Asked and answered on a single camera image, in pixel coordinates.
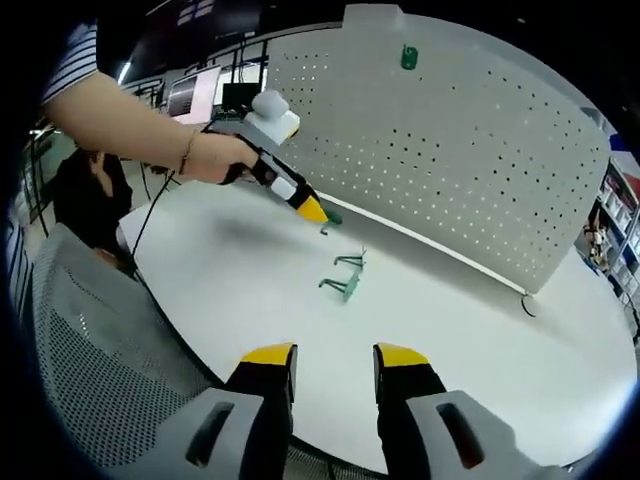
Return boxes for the person's head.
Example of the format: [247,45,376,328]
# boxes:
[53,149,135,266]

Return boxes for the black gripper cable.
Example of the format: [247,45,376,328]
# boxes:
[128,169,176,274]

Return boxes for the grey mesh chair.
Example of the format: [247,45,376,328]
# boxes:
[30,222,386,476]

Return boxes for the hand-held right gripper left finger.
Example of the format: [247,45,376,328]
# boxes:
[144,342,300,480]

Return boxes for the thin wrist bracelet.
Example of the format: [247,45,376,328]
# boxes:
[177,127,198,176]

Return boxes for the storage shelf rack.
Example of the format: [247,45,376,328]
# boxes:
[587,159,640,311]

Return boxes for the white perforated mounting plate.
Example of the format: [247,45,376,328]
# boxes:
[267,4,612,317]

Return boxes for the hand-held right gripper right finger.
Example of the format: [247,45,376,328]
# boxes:
[372,342,569,480]

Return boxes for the black monitor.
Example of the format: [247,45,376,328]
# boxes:
[222,82,261,114]

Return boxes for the light display board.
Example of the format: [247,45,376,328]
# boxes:
[167,67,221,121]

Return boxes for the person's left hand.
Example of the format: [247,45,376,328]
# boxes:
[192,130,262,186]

